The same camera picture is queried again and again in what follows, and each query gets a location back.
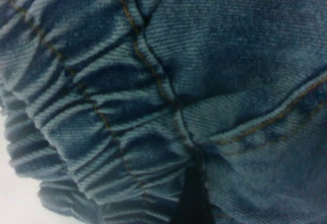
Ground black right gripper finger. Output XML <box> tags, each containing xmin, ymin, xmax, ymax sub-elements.
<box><xmin>175</xmin><ymin>167</ymin><xmax>212</xmax><ymax>224</ymax></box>

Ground blue denim pants with print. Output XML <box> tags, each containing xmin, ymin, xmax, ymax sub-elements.
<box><xmin>0</xmin><ymin>0</ymin><xmax>327</xmax><ymax>224</ymax></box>

